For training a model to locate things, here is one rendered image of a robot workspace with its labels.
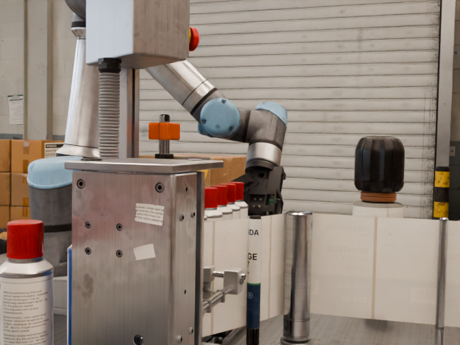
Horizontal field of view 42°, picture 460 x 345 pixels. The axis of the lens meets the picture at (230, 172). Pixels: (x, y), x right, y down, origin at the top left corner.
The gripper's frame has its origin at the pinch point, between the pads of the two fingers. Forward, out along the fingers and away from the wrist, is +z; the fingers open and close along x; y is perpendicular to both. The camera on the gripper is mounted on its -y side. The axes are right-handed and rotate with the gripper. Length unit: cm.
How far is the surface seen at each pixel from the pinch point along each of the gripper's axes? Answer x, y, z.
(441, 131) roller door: 333, 44, -231
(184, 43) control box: -45.6, 1.1, -17.2
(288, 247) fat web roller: -33.4, 18.4, 9.4
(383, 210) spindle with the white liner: -18.9, 29.8, -3.3
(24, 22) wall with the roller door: 288, -373, -331
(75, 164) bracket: -69, 6, 16
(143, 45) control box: -50, -3, -13
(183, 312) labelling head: -60, 16, 26
